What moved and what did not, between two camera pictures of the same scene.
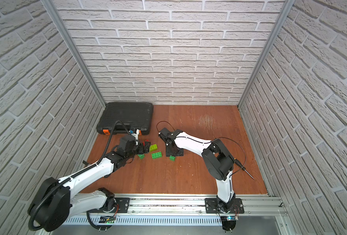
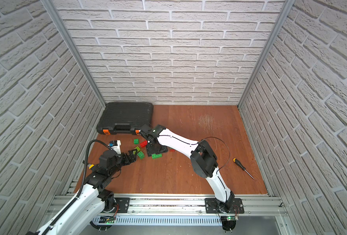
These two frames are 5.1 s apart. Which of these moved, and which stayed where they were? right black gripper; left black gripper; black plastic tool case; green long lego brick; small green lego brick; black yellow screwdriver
Moved: right black gripper; left black gripper
Stayed: black plastic tool case; black yellow screwdriver; small green lego brick; green long lego brick
